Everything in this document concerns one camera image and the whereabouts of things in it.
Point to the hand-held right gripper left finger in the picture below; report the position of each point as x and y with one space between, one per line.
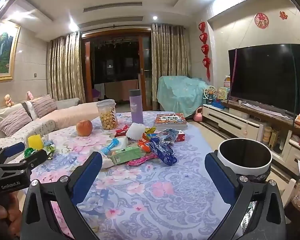
87 177

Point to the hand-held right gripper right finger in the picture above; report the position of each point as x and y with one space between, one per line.
220 177

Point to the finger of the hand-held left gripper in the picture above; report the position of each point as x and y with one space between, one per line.
13 150
32 158

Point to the white tissue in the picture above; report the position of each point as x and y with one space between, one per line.
106 161

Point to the white round bin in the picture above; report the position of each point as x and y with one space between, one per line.
252 168

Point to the green carton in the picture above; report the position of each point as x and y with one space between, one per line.
126 155

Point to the white paper packet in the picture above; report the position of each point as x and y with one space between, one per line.
121 143

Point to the pink snack wrapper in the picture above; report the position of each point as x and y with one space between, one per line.
140 160

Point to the red and white carton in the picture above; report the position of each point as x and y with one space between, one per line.
180 136

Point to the red snack wrapper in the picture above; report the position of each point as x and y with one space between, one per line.
121 131

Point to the blue snack wrapper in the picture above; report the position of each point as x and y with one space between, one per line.
165 155

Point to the orange snack wrapper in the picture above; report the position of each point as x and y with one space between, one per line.
143 143

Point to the cartoon print wrapper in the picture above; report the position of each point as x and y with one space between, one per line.
168 135

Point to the yellow snack wrapper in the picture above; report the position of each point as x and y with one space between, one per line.
150 130

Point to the person's left hand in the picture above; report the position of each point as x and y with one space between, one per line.
11 212

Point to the green foil ball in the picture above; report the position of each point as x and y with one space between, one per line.
29 152

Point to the green and white packet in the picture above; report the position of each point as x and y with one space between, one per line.
48 148

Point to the pink striped pillow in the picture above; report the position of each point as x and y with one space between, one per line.
43 106
15 121

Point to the black bin liner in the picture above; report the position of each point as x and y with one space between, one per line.
258 176

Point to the red apple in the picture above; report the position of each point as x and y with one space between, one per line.
84 128

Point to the beige plush bear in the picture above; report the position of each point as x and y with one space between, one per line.
8 100

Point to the pink plush toy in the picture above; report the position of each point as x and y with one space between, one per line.
30 95

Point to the white television cabinet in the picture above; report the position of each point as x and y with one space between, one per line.
227 120

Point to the pink covered sofa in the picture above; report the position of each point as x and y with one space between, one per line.
72 115

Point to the floral tablecloth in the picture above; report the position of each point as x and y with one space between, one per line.
145 200

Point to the clear jar of snack balls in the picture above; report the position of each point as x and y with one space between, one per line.
107 118

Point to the pink toy kettle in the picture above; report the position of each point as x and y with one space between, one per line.
197 116

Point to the white stool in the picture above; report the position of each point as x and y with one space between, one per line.
288 192

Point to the blue toy blocks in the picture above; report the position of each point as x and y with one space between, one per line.
218 104

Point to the red cover book stack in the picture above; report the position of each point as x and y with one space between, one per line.
170 120

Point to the purple thermos bottle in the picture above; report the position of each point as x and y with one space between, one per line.
136 110

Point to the colourful toy house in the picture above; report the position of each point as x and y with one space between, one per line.
223 93

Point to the toy ferris wheel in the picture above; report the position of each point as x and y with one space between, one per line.
210 92

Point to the teal cloth cover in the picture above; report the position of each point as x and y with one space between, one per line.
180 95

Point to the gold patterned curtain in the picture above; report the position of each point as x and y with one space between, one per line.
65 70
168 52

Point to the gold framed landscape painting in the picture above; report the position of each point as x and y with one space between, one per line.
1 52

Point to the black flat television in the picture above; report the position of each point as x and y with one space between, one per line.
265 80

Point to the wooden frame glass door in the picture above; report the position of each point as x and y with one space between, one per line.
115 60

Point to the round red wall decal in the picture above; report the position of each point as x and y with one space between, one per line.
262 20

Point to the small red wall decal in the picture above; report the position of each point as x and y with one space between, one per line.
283 15

